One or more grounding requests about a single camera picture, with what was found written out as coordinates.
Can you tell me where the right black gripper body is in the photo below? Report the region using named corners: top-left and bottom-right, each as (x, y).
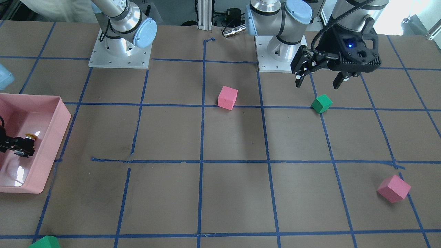
top-left (0, 117), bottom-right (7, 153)

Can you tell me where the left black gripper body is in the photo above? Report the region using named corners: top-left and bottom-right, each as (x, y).
top-left (311, 17), bottom-right (382, 73)

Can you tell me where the yellow push button switch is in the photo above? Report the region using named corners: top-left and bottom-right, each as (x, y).
top-left (24, 133), bottom-right (38, 149)

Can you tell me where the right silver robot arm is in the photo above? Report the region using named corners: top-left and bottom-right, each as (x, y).
top-left (1, 0), bottom-right (157, 109)

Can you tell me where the green foam cube far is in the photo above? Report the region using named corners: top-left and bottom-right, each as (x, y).
top-left (311, 94), bottom-right (333, 114)

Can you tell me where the pink plastic bin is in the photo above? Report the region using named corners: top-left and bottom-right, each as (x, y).
top-left (0, 94), bottom-right (71, 194)

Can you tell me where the silver metal cylinder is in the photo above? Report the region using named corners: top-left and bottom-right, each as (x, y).
top-left (222, 24), bottom-right (247, 38)

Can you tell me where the black power adapter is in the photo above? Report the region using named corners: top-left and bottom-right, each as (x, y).
top-left (226, 8), bottom-right (241, 24)

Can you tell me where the pink foam cube centre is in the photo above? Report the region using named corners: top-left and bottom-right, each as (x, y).
top-left (217, 86), bottom-right (238, 111)

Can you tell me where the pink foam cube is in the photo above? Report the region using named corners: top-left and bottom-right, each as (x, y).
top-left (377, 175), bottom-right (411, 204)
top-left (217, 86), bottom-right (238, 111)

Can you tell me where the green foam cube corner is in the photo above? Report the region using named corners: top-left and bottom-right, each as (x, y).
top-left (28, 236), bottom-right (61, 248)

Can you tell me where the pink foam cube near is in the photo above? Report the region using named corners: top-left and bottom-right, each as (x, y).
top-left (377, 175), bottom-right (411, 204)

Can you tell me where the person in white coat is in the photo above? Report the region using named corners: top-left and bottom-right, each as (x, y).
top-left (21, 0), bottom-right (98, 23)

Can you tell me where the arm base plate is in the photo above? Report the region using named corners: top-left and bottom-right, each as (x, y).
top-left (88, 30), bottom-right (152, 69)
top-left (255, 35), bottom-right (307, 73)

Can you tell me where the aluminium frame post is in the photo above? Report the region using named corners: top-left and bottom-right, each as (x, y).
top-left (197, 0), bottom-right (212, 31)

